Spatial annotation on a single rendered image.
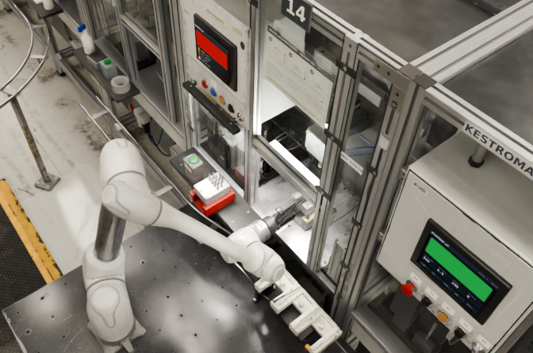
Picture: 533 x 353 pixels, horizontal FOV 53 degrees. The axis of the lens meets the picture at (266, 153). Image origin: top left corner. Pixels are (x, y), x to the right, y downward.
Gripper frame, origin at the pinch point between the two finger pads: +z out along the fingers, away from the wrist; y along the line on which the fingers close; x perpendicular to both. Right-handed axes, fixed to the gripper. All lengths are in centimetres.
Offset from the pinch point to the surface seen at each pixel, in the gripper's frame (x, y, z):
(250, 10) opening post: 21, 88, -12
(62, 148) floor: 193, -101, -46
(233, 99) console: 29, 46, -14
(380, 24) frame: -19, 99, 1
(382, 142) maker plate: -38, 78, -13
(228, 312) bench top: -7, -33, -45
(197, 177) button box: 43.2, -6.1, -24.2
